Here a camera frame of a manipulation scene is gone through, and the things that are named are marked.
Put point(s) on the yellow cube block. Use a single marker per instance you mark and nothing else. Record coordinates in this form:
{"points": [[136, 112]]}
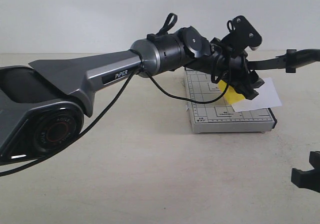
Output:
{"points": [[231, 96]]}

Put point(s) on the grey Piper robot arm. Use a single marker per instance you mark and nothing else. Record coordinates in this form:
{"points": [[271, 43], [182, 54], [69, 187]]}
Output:
{"points": [[43, 105]]}

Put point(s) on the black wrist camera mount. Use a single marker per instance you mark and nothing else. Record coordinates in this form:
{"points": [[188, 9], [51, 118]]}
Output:
{"points": [[242, 34]]}

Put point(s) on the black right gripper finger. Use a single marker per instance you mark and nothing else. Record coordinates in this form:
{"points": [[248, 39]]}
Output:
{"points": [[314, 159], [306, 179]]}

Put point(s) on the white paper sheet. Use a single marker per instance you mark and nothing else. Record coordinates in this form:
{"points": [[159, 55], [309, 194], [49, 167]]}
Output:
{"points": [[267, 98]]}

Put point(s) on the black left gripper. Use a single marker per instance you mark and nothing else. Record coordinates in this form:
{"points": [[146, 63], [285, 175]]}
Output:
{"points": [[225, 59]]}

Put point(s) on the black cutter blade arm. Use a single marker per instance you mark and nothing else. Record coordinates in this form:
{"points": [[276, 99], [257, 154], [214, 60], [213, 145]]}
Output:
{"points": [[290, 61]]}

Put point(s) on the grey paper cutter base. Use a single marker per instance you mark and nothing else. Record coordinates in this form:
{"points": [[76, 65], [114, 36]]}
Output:
{"points": [[219, 117]]}

